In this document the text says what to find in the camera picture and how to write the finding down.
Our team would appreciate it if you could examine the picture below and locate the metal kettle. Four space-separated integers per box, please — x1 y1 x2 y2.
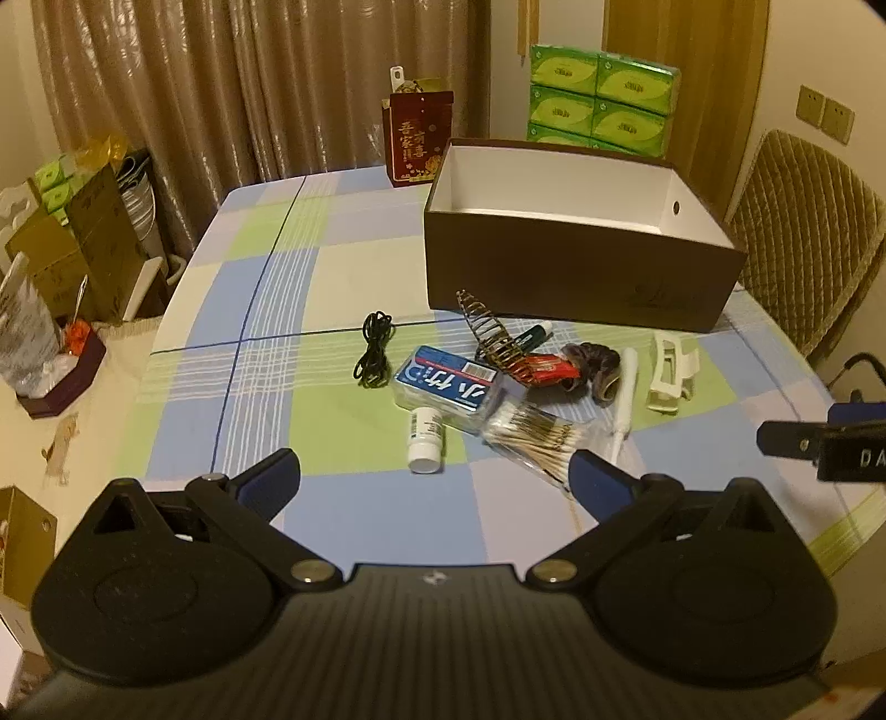
827 352 886 406

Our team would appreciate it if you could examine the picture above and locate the brown shiny curtain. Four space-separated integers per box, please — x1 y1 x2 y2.
31 0 492 260

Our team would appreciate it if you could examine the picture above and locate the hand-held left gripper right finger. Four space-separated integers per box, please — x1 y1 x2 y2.
524 449 785 592

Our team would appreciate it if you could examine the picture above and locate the brown scrunchie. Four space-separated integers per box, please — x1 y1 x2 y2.
560 341 622 406

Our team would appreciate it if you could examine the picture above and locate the red packet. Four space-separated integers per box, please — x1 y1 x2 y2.
516 353 583 389

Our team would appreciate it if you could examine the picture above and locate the brown cardboard box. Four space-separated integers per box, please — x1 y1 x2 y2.
424 137 747 335

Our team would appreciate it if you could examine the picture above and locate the gold box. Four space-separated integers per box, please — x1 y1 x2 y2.
0 485 60 610

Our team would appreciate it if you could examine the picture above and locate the clear printed plastic bag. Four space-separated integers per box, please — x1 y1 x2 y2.
0 253 65 399

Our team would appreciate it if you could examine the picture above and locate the white tube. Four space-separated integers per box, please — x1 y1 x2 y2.
605 346 639 464

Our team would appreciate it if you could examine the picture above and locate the white claw hair clip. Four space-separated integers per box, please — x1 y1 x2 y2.
645 330 702 414

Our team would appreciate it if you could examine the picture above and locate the chair with quilted cover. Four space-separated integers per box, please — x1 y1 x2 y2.
723 129 886 361

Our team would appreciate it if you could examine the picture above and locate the red gift bag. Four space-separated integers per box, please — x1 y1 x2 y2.
382 89 456 189

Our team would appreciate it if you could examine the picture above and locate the spiral wire hair clip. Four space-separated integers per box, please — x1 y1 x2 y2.
455 289 534 382

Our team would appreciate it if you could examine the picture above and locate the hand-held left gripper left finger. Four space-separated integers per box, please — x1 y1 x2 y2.
90 448 340 593

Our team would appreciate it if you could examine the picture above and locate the wall socket plate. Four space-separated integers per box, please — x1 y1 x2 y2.
822 97 856 145
796 84 825 129

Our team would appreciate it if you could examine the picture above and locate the stack of green tissue packs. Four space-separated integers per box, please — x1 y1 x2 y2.
526 43 681 157

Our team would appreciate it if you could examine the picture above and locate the blue floss pick box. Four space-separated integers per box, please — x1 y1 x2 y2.
391 344 506 436

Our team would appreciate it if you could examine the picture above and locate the white pill bottle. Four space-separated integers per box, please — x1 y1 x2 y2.
406 405 445 475

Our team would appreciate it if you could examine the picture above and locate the silver metal pot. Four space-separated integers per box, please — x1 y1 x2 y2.
117 156 168 264

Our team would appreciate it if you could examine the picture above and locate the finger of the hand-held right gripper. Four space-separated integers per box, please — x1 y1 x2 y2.
756 419 832 458
827 402 886 426

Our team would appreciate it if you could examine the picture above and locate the white carved board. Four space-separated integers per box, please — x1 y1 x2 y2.
0 183 35 233

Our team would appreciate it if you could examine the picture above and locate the black cable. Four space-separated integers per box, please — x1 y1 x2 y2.
353 310 397 390

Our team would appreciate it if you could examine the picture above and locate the bag of cotton swabs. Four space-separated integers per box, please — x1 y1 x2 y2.
480 402 589 496

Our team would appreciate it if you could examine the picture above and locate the purple tray box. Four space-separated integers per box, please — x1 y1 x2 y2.
17 328 108 418

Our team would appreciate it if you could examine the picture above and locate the golden curtain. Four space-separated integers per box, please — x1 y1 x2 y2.
602 0 771 202

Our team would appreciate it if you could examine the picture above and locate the checked tablecloth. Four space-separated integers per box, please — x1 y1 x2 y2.
135 166 886 603

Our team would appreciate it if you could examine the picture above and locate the brown paper scrap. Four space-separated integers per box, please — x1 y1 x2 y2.
42 412 80 480

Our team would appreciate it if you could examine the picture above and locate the white flat board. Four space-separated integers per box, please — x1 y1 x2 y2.
121 256 167 323

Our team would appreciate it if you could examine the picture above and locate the yellow plastic bag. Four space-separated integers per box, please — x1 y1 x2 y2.
73 135 129 174

